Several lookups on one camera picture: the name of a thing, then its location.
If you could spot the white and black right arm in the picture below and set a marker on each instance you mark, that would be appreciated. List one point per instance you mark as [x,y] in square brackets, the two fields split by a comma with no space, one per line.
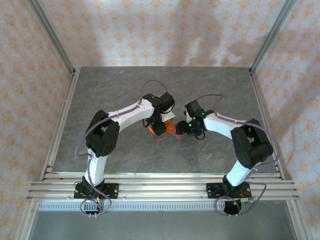
[217,122]

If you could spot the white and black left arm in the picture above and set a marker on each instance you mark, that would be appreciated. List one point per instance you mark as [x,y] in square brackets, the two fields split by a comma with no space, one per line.
[130,112]

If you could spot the aluminium frame post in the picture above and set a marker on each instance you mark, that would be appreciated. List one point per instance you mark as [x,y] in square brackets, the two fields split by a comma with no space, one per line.
[53,37]
[271,37]

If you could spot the orange and pink pill organizer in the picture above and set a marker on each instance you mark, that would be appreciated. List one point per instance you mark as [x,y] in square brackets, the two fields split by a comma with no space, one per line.
[172,130]

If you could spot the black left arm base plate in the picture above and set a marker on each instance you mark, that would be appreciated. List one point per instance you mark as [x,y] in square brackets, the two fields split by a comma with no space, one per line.
[112,191]

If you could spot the aluminium side rail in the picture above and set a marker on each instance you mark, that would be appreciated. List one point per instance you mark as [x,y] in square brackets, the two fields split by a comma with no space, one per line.
[257,87]
[62,120]

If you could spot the orange patterned fabric backdrop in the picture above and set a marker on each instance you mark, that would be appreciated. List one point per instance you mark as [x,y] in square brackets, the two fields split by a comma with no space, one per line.
[160,25]

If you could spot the aluminium mounting rail beam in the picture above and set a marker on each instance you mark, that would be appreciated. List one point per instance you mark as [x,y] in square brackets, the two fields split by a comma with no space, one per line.
[162,190]

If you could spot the orange plastic block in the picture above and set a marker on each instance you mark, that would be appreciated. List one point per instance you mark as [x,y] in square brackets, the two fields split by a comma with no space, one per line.
[152,130]

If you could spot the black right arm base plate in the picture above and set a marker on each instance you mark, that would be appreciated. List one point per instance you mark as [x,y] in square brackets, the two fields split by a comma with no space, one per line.
[212,191]

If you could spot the small green circuit board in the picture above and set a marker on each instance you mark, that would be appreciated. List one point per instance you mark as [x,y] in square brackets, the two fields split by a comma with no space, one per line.
[247,200]

